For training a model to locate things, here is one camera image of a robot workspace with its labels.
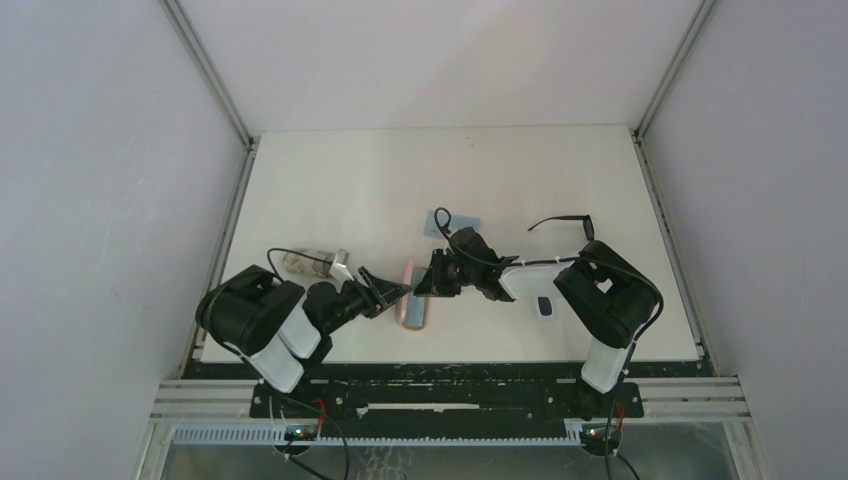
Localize right aluminium frame rail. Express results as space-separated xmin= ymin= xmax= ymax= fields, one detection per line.
xmin=631 ymin=1 xmax=752 ymax=424

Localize aluminium frame rail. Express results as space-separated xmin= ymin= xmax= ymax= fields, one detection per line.
xmin=158 ymin=0 xmax=258 ymax=379
xmin=631 ymin=1 xmax=752 ymax=424

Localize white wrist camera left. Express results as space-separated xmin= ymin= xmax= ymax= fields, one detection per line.
xmin=329 ymin=249 xmax=354 ymax=283

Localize black sunglasses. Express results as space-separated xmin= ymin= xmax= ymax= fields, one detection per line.
xmin=527 ymin=213 xmax=596 ymax=243

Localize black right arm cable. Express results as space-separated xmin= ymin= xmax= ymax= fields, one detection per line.
xmin=433 ymin=207 xmax=665 ymax=346

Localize light blue cleaning cloth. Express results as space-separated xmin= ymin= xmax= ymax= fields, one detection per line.
xmin=422 ymin=210 xmax=482 ymax=239

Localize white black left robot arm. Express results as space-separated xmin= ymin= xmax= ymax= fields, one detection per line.
xmin=195 ymin=265 xmax=412 ymax=393

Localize map print glasses case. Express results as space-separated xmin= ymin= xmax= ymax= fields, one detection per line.
xmin=281 ymin=249 xmax=335 ymax=278

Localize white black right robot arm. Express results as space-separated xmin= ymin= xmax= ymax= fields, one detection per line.
xmin=412 ymin=227 xmax=664 ymax=394

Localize pink glasses case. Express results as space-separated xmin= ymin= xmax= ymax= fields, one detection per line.
xmin=395 ymin=257 xmax=429 ymax=331

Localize white slotted cable duct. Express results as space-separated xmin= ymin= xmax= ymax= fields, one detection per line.
xmin=172 ymin=423 xmax=585 ymax=446

